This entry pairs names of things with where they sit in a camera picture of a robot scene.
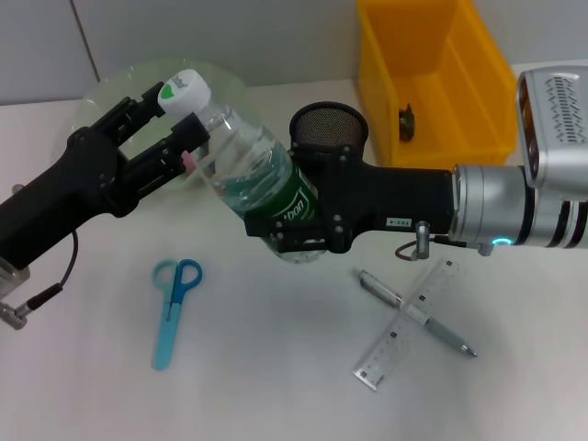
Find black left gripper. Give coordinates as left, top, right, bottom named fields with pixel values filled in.
left=0, top=81, right=212, bottom=268

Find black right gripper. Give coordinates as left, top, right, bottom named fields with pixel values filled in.
left=243, top=141, right=454, bottom=254

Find clear green-label water bottle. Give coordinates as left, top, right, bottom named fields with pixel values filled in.
left=158, top=68, right=323, bottom=267

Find green plastic wrapper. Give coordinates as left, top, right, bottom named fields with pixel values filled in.
left=397, top=104, right=418, bottom=143

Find black mesh pen holder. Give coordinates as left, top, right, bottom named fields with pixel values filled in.
left=288, top=101, right=370, bottom=166

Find translucent green fruit plate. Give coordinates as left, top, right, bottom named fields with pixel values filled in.
left=80, top=57, right=253, bottom=194

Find grey clear ballpoint pen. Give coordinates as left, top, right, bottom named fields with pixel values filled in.
left=352, top=268, right=479, bottom=358

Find clear plastic ruler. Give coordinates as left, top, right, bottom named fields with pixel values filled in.
left=352, top=257, right=465, bottom=392

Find blue capped scissors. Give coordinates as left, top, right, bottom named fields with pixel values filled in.
left=151, top=258, right=203, bottom=371

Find yellow plastic bin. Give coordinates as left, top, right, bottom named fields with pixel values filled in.
left=356, top=0, right=523, bottom=174

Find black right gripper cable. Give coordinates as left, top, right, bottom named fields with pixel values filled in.
left=395, top=220, right=460, bottom=264

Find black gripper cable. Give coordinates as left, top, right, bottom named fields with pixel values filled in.
left=25, top=229, right=80, bottom=311
left=395, top=220, right=460, bottom=264

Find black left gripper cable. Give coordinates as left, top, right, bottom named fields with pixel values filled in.
left=25, top=229, right=80, bottom=311

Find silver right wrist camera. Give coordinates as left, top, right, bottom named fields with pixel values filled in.
left=515, top=65, right=588, bottom=190

